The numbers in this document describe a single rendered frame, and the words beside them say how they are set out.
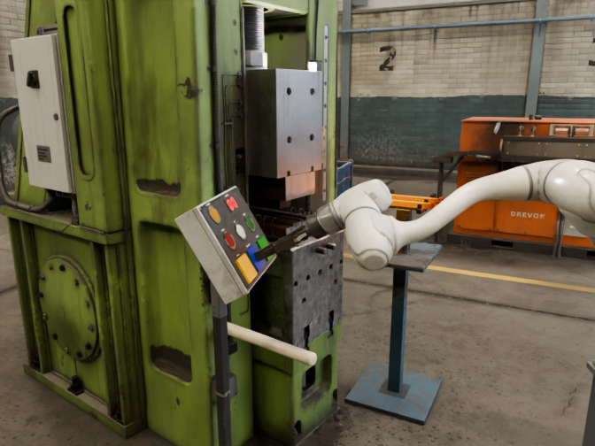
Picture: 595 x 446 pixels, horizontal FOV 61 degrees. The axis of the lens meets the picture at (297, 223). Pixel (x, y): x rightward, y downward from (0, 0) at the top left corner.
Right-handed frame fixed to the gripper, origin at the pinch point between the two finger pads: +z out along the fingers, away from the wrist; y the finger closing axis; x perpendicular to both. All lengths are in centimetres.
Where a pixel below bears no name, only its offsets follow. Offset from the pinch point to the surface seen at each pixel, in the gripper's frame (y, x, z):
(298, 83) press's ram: 53, 44, -25
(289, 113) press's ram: 47, 36, -17
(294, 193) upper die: 50, 9, -3
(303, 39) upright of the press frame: 84, 63, -31
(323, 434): 53, -94, 42
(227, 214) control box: -2.1, 15.9, 3.9
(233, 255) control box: -12.8, 5.3, 3.9
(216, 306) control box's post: -1.3, -8.2, 23.5
